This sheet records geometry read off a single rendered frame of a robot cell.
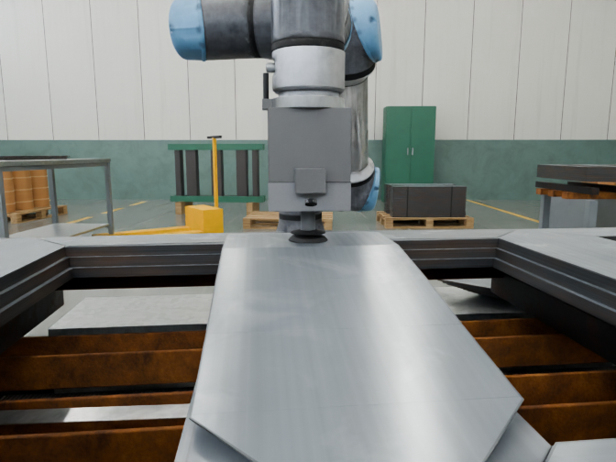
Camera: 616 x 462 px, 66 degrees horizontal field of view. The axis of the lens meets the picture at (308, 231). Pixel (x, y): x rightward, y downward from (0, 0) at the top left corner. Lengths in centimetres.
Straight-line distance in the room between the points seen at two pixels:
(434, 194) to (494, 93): 493
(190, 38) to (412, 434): 51
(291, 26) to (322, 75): 5
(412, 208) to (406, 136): 361
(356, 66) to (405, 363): 76
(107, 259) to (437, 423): 63
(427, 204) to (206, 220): 298
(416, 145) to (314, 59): 964
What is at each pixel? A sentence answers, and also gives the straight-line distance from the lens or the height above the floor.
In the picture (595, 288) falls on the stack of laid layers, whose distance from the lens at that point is 67.
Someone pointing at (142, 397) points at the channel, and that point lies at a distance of 62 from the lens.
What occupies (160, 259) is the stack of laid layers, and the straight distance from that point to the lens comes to 79.
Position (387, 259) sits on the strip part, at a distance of 46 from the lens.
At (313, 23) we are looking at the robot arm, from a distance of 49.
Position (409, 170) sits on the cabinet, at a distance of 1009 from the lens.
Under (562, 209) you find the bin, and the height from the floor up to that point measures 38.
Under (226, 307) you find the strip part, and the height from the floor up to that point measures 89.
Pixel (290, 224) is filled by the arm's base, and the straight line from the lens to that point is 124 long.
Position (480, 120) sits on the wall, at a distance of 1113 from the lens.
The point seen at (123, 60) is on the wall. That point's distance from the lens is 1144.
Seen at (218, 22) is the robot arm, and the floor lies 116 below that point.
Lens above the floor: 101
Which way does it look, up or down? 9 degrees down
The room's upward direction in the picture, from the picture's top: straight up
